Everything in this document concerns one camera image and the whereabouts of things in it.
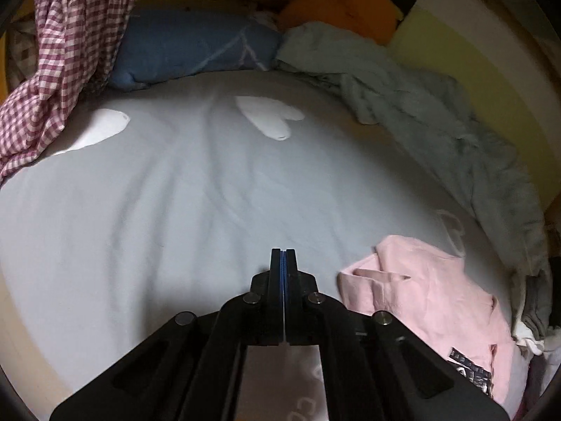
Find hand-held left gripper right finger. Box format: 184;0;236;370
286;248;511;421

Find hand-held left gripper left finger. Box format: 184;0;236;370
50;248;285;421

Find pink printed t-shirt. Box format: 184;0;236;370
337;234;515;413

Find folded grey clothes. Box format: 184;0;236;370
521;272;554;338

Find grey blanket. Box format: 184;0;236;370
274;22;553;338

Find blue pillow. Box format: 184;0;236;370
107;11;285;91

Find orange pillow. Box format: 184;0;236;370
278;0;404;47

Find yellow white striped mattress pad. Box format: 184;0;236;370
388;0;561;211

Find red checked cloth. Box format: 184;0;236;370
0;0;161;185

